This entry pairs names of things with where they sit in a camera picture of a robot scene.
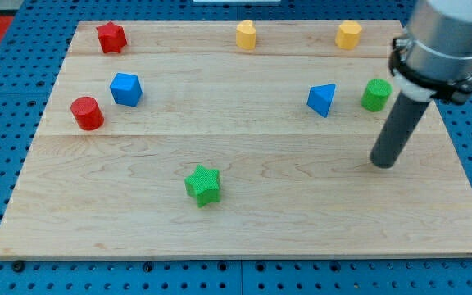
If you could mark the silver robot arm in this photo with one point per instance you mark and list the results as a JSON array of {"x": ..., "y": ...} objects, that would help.
[{"x": 433, "y": 57}]

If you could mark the green star block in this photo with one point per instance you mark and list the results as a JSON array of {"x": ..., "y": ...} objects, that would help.
[{"x": 203, "y": 185}]

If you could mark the red star block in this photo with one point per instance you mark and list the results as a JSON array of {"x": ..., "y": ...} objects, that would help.
[{"x": 111, "y": 37}]

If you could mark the wooden board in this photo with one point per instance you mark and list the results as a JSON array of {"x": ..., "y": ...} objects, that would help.
[{"x": 293, "y": 184}]

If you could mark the blue triangle block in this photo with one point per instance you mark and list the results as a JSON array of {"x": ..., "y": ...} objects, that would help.
[{"x": 320, "y": 99}]

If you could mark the yellow heart block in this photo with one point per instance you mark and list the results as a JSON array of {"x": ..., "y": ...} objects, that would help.
[{"x": 246, "y": 35}]

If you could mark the blue cube block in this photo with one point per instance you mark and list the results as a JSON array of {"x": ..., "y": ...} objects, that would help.
[{"x": 126, "y": 89}]

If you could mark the green cylinder block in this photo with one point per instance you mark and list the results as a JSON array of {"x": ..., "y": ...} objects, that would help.
[{"x": 376, "y": 94}]

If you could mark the red cylinder block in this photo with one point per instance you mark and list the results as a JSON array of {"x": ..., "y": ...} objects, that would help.
[{"x": 87, "y": 113}]

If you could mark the yellow hexagon block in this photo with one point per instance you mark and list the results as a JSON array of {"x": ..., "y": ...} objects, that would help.
[{"x": 348, "y": 34}]

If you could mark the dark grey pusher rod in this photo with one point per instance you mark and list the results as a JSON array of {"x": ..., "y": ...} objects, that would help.
[{"x": 397, "y": 130}]

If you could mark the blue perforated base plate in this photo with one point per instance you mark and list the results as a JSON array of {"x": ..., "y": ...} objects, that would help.
[{"x": 31, "y": 53}]

